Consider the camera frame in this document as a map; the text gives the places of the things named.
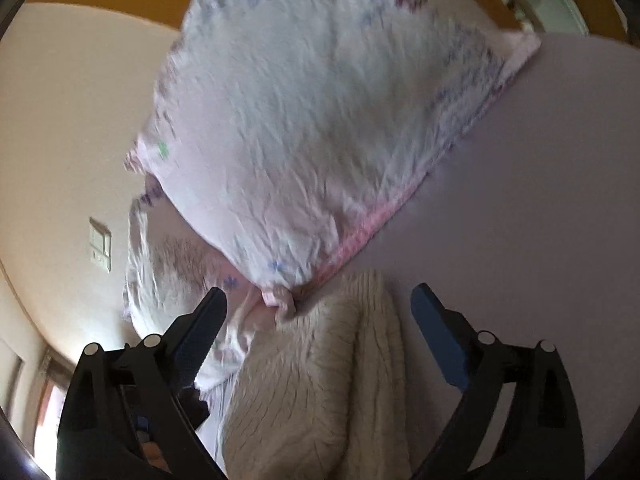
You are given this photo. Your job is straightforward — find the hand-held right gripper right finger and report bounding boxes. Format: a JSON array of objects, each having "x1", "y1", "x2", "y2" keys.
[{"x1": 410, "y1": 283, "x2": 586, "y2": 480}]

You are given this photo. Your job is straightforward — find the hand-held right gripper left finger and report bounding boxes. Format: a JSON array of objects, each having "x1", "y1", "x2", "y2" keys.
[{"x1": 56, "y1": 287, "x2": 229, "y2": 480}]

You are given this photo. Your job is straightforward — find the cream knitted garment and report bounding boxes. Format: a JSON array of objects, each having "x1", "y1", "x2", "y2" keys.
[{"x1": 220, "y1": 269, "x2": 414, "y2": 480}]

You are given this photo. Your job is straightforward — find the pink floral small garment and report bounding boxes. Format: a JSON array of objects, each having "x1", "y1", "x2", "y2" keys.
[{"x1": 122, "y1": 0, "x2": 543, "y2": 392}]

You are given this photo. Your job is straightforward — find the wooden framed doorway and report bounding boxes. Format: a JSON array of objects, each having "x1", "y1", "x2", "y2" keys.
[{"x1": 0, "y1": 337, "x2": 77, "y2": 468}]

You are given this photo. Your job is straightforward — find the white wall switch panel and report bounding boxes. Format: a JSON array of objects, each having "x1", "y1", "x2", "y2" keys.
[{"x1": 88, "y1": 217, "x2": 113, "y2": 274}]

